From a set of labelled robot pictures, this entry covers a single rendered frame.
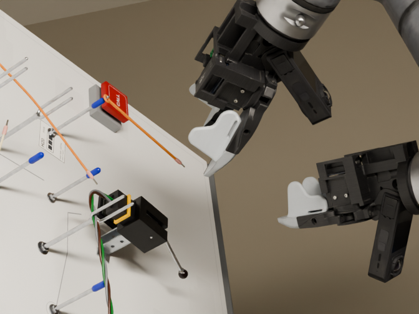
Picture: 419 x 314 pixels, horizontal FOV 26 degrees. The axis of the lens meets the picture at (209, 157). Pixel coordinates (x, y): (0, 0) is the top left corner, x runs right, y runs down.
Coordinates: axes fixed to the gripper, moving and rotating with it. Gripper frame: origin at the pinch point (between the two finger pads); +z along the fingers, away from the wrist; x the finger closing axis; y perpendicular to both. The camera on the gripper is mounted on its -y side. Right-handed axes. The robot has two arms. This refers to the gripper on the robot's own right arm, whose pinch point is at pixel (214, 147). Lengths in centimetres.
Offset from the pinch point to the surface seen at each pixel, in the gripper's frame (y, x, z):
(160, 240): -0.4, 2.2, 16.3
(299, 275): -76, -76, 94
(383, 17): -102, -178, 65
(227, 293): -20.7, -9.2, 34.9
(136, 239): 2.5, 2.2, 17.5
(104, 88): 9.3, -25.5, 17.7
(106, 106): 8.5, -22.1, 18.1
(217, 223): -18.5, -22.8, 34.0
